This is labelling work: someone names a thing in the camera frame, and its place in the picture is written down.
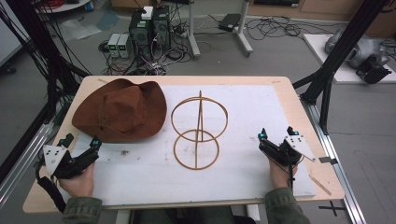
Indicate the flat black box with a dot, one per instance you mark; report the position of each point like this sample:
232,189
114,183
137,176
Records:
229,22

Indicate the person's right hand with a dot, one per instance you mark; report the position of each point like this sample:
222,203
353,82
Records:
280,175

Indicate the blue tape roll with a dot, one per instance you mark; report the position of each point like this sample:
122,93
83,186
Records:
89,6

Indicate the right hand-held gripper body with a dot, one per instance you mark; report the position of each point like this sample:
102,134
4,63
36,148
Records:
299,147

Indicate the white panel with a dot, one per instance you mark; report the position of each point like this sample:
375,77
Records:
9,34

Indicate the black computer tower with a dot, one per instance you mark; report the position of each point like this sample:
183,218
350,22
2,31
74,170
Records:
140,37
162,28

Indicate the brown brimmed hat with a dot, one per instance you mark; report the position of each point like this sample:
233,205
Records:
124,109

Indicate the grey power supply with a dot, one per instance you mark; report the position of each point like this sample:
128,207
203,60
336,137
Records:
113,45
124,46

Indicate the grey rounded device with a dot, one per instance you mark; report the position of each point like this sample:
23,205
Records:
362,49

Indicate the white metal stand leg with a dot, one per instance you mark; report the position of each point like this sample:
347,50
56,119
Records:
193,37
244,34

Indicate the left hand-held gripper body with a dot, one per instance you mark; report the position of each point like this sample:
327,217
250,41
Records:
54,157

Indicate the person's legs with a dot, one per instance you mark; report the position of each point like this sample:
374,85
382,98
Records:
186,216

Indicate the clear plastic sheet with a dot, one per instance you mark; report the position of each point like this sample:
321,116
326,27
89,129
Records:
77,29

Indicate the aluminium rail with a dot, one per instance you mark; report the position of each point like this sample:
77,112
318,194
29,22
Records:
333,161
21,161

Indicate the black frame stand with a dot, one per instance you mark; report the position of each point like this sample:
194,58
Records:
37,46
345,43

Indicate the round white table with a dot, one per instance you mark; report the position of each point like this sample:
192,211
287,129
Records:
68,5

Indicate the small white box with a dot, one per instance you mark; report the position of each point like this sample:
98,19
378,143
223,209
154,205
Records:
147,13

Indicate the white table leg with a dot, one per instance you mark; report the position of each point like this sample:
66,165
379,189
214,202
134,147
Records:
252,213
123,217

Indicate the person's left hand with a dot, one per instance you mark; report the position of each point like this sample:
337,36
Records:
79,183

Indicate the black device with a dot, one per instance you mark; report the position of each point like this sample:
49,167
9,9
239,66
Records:
373,70

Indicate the small black clamp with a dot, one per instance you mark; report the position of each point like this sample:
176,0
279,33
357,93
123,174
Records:
327,160

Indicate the thin wooden stick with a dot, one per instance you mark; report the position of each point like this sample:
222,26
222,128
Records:
320,185

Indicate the white floor board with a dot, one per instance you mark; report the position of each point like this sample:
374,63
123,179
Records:
317,49

